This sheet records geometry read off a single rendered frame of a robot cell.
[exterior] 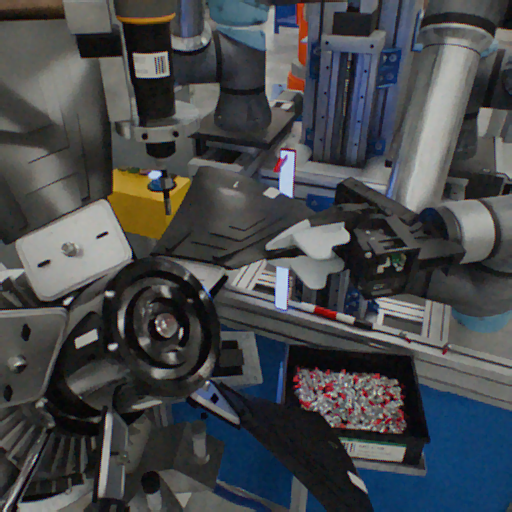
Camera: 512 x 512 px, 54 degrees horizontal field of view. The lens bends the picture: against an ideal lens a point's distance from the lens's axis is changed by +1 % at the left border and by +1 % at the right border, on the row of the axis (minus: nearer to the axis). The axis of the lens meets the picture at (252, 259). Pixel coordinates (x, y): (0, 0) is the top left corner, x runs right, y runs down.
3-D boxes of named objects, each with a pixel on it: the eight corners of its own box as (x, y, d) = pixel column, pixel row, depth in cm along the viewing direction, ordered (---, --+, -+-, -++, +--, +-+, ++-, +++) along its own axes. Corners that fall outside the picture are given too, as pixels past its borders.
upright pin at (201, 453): (189, 461, 62) (185, 430, 59) (197, 447, 64) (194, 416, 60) (204, 467, 62) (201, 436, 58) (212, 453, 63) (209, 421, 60)
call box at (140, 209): (100, 231, 99) (89, 184, 93) (129, 208, 106) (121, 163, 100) (170, 249, 94) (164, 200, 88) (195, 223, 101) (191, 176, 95)
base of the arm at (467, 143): (411, 131, 123) (419, 91, 117) (477, 139, 119) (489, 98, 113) (403, 155, 112) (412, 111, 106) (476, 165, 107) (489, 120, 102)
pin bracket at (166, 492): (81, 511, 58) (124, 508, 52) (114, 475, 62) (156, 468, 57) (110, 551, 59) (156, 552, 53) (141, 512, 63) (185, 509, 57)
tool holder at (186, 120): (88, 148, 38) (58, 5, 32) (92, 117, 44) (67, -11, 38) (205, 139, 40) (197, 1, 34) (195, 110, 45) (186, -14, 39)
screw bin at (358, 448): (276, 452, 77) (277, 424, 73) (283, 369, 90) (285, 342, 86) (422, 469, 75) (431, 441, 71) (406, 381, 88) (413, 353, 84)
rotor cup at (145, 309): (91, 473, 45) (181, 458, 37) (-27, 357, 41) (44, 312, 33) (174, 360, 55) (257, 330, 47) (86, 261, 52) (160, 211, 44)
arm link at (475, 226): (465, 187, 61) (446, 239, 66) (431, 192, 60) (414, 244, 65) (503, 224, 55) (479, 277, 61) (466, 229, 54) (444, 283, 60)
